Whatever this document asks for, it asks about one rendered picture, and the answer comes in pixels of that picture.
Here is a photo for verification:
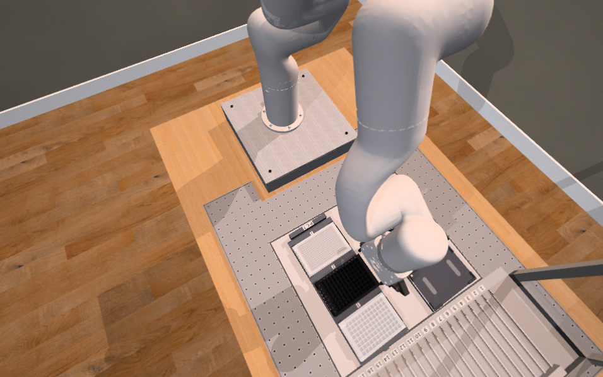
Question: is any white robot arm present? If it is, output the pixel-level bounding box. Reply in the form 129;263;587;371
247;0;494;274

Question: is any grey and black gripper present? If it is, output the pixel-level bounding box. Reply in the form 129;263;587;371
358;235;413;296

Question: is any black deep-well block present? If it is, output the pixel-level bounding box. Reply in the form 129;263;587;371
314;254;380;317

